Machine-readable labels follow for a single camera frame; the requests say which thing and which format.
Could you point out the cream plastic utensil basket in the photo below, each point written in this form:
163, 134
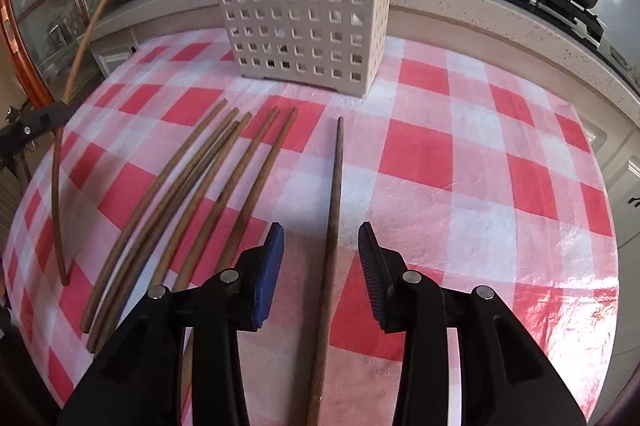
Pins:
300, 30

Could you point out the wooden framed glass door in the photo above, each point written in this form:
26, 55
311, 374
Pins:
50, 5

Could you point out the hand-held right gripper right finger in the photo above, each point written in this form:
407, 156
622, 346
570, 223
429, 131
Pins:
372, 286

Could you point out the red white checked tablecloth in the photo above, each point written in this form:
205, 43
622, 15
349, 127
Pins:
450, 155

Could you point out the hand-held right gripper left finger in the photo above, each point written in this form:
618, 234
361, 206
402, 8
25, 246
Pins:
265, 286

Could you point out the white base cabinet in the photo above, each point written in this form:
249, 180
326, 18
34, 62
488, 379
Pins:
115, 58

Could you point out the black burner grate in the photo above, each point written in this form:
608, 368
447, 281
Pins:
575, 15

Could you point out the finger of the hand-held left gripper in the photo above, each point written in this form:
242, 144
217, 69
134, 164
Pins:
42, 118

